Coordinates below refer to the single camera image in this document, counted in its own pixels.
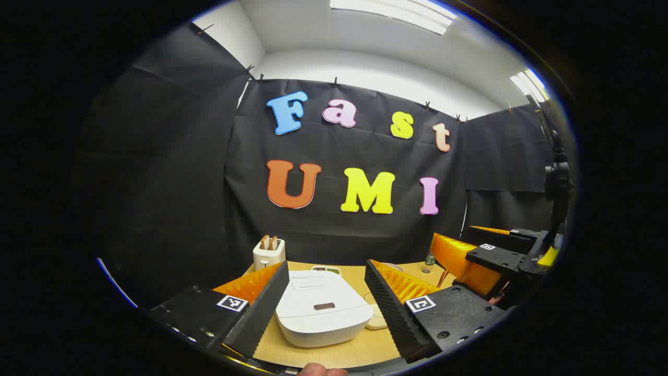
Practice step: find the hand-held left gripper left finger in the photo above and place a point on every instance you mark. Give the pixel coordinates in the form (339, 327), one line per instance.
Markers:
(261, 308)

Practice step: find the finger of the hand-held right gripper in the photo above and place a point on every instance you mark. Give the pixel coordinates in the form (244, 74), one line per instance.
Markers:
(501, 258)
(524, 235)

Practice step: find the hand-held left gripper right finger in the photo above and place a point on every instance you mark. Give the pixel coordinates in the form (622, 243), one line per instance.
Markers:
(389, 308)

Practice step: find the white rice cooker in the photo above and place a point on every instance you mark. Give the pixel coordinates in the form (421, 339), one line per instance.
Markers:
(318, 308)

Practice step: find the white round plate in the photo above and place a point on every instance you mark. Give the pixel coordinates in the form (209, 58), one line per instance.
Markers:
(394, 267)

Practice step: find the white toaster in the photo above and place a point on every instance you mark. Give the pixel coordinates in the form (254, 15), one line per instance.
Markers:
(269, 257)

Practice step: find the clear plastic water bottle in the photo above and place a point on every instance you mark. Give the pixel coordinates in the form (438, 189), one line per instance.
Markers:
(428, 262)

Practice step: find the toast slice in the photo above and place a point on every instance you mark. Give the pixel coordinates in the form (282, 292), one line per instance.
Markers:
(273, 243)
(265, 243)

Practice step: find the white divided condiment dish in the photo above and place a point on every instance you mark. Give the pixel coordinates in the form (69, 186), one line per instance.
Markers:
(326, 270)

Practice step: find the ceiling light panel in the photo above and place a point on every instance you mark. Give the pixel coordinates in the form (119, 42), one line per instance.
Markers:
(529, 86)
(396, 13)

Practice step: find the black backdrop cloth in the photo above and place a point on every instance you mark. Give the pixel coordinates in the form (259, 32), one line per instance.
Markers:
(209, 183)

